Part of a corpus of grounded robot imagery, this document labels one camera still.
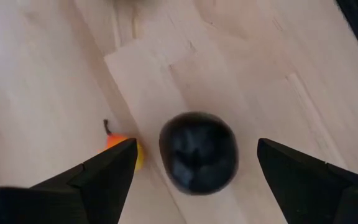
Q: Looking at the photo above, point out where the small yellow-orange pear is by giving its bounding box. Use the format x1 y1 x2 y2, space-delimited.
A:
103 119 145 171

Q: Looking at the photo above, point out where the dark plum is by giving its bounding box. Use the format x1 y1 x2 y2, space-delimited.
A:
158 111 239 196

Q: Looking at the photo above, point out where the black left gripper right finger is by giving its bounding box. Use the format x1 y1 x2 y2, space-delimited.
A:
257 138 358 224

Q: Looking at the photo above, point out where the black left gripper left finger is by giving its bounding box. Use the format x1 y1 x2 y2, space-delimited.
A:
0 138 139 224

